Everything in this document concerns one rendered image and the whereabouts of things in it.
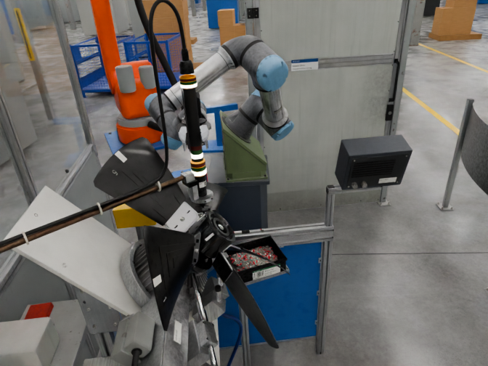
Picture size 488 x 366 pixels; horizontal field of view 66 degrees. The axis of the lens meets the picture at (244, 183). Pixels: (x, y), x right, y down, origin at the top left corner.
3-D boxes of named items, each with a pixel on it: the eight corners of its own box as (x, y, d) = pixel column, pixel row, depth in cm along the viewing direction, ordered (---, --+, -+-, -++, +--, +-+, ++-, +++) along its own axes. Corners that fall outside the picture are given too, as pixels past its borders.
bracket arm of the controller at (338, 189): (327, 194, 160) (328, 189, 158) (325, 191, 162) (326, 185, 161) (381, 189, 161) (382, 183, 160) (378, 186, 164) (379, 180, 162)
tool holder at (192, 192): (193, 208, 109) (189, 179, 104) (180, 200, 113) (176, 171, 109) (218, 197, 114) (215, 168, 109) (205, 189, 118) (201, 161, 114)
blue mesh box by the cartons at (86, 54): (80, 98, 729) (67, 45, 682) (104, 82, 840) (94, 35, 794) (125, 96, 723) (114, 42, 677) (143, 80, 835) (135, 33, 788)
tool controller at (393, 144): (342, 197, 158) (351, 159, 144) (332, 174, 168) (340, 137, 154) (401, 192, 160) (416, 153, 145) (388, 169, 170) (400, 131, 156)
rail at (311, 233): (133, 262, 165) (129, 247, 161) (134, 256, 168) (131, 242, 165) (332, 240, 171) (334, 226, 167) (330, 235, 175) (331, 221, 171)
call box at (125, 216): (117, 232, 153) (112, 210, 148) (122, 218, 162) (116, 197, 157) (157, 227, 154) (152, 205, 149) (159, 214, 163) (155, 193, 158)
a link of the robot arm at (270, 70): (277, 112, 182) (263, 33, 131) (297, 132, 176) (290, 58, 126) (258, 126, 181) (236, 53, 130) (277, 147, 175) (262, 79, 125)
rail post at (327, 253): (316, 354, 208) (324, 241, 171) (314, 348, 211) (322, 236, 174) (324, 354, 208) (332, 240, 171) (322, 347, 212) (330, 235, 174)
